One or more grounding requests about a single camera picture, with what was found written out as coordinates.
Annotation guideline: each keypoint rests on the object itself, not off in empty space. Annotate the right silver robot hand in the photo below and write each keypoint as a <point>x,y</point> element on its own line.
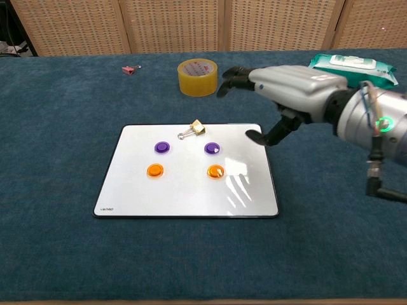
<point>295,89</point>

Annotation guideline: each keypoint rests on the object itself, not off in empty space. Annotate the purple round magnet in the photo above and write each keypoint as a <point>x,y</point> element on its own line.
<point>162,147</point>
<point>211,148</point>

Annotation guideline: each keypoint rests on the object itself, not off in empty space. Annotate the orange round magnet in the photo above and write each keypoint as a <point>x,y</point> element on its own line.
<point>155,170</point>
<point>215,171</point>

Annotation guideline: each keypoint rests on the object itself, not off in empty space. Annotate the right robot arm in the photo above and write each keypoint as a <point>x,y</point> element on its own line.
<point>353,120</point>

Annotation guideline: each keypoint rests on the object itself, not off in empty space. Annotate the white magnetic board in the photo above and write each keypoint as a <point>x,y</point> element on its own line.
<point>184,197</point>

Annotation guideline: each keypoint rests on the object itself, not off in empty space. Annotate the woven wicker screen panel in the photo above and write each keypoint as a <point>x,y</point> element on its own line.
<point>73,25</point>
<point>283,25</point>
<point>171,25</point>
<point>375,22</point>

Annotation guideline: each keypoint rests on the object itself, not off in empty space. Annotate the green wet wipes pack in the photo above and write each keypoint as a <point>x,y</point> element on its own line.
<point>384,74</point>

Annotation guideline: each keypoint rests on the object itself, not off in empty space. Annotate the yellow packing tape roll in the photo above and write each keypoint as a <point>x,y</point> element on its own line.
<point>197,85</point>

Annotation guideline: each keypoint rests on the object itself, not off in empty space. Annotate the gold binder clip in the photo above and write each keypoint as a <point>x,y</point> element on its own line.
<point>197,127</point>

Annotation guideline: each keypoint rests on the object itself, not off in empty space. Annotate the pink binder clip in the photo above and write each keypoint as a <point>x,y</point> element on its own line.
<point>128,70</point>

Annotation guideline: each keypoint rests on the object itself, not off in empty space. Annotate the blue felt table mat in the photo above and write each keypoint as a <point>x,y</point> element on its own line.
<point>203,254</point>

